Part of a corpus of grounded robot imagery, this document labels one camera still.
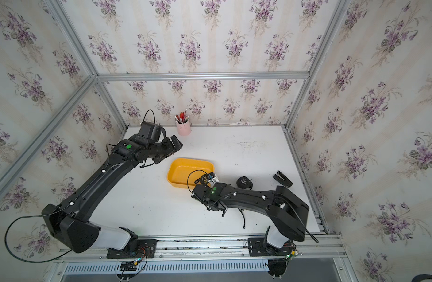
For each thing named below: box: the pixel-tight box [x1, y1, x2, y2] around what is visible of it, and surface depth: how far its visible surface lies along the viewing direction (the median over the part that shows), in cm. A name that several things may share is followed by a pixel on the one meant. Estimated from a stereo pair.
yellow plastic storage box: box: [166, 158, 215, 188], surface depth 98 cm
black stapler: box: [272, 170, 294, 189], surface depth 95 cm
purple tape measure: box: [200, 172, 220, 189], surface depth 76 cm
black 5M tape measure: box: [236, 176, 253, 190], surface depth 92 cm
